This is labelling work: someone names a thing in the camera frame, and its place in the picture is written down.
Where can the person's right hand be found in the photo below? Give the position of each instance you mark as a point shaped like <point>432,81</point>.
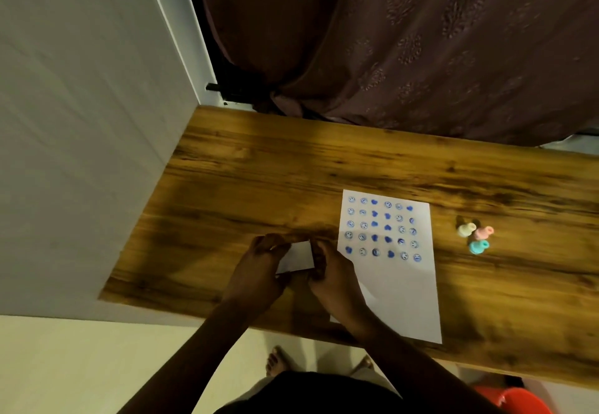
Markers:
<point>338,282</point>

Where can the person's left hand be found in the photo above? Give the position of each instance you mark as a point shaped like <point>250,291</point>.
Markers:
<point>258,272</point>

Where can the person's left fingers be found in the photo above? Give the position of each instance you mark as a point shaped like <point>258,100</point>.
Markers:
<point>274,245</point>

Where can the person's right fingers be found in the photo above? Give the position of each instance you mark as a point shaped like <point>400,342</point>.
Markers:
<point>323,257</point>

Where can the small white paper piece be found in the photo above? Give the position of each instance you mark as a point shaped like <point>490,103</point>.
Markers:
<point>296,258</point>

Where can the person's left forearm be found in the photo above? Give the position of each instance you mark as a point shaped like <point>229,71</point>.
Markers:
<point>187,357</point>

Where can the person's right forearm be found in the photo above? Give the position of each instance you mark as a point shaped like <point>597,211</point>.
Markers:
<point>421,371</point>

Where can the white paper sheet with blue stamps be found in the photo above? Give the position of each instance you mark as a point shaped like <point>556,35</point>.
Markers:
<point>397,282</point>

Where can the person's left foot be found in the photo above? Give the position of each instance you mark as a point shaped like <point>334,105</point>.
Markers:
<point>276,361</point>

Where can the person's foot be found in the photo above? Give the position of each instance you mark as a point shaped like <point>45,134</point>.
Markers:
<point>276,361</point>
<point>363,365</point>

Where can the person's right foot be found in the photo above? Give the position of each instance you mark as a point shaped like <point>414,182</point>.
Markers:
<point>363,365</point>

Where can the person's dark clothing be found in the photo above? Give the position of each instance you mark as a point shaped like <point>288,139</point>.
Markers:
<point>309,394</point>

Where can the cream toy stamp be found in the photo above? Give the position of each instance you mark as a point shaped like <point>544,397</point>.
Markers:
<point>466,229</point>

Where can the teal toy stamp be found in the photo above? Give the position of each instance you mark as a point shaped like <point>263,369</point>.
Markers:
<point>479,246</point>

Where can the pink toy stamp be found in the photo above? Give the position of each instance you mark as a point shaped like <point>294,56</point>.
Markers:
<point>484,232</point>

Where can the brown patterned curtain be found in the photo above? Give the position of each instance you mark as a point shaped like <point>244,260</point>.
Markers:
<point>397,39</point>

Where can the red plastic stool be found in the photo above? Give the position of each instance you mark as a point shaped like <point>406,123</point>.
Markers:
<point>510,400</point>

